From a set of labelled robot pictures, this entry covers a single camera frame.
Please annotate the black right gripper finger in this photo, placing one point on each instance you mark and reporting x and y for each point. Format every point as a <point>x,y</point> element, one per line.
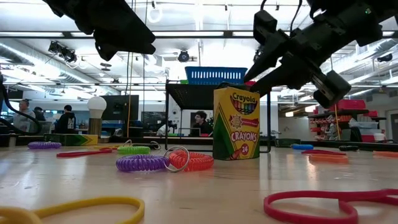
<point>270,57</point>
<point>292,74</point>

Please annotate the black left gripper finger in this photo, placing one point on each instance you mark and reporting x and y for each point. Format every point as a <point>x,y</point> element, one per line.
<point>136,31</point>
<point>140,46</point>

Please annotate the red plastic basket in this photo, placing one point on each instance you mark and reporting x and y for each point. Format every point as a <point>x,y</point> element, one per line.
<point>252,83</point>

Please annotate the green plastic basket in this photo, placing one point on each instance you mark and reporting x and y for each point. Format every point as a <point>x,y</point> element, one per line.
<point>184,82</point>

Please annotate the green Crayola crayon box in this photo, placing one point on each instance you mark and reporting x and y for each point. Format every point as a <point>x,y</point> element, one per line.
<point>71,140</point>
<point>236,124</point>
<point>287,143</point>

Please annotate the blue plastic basket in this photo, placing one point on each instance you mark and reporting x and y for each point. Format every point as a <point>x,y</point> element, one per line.
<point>202,81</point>

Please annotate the red rubber band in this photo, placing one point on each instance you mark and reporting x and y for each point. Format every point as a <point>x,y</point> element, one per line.
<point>298,193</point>
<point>81,153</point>
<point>323,152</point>

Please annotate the green coil wristband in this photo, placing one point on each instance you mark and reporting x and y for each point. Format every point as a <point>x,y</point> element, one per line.
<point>133,150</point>

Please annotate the purple coil wristband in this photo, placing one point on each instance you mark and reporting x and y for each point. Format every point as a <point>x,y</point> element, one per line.
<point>43,145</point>
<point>140,163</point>

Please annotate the orange rubber band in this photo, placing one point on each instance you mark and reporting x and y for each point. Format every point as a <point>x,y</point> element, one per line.
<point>385,154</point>

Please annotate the orange coil wristband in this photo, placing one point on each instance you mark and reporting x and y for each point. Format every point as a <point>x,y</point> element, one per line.
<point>199,161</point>

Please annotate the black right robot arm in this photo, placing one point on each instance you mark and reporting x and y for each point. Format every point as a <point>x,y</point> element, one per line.
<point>388,9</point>

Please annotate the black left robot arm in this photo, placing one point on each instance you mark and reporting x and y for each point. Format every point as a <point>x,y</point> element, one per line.
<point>71,12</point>

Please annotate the black ceiling spotlight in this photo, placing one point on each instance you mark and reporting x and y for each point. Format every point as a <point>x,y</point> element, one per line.
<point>183,56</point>
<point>385,57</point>
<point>62,52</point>

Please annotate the storage shelf with red bins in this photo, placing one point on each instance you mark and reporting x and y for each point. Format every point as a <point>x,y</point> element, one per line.
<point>346,104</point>

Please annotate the black monitor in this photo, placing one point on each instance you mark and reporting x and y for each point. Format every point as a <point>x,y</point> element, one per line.
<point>119,107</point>

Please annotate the black perforated metal shelf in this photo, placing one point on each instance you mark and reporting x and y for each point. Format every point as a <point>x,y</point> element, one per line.
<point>189,96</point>

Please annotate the blue coil wristband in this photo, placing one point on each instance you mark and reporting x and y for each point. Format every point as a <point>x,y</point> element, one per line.
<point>303,147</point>

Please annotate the white bulb lamp wooden base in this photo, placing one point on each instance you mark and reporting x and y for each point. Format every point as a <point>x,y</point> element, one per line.
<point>96,105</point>

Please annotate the black coil wristband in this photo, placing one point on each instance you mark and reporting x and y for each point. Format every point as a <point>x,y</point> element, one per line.
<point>146,145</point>
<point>348,148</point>

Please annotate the person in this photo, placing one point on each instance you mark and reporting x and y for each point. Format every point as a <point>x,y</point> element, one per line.
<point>202,126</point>
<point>38,113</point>
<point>66,123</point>
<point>21,118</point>

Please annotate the yellow rubber band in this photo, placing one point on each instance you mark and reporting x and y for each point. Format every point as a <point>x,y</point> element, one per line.
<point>109,199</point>

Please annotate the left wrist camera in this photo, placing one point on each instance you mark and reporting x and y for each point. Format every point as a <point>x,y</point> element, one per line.
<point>105,53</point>

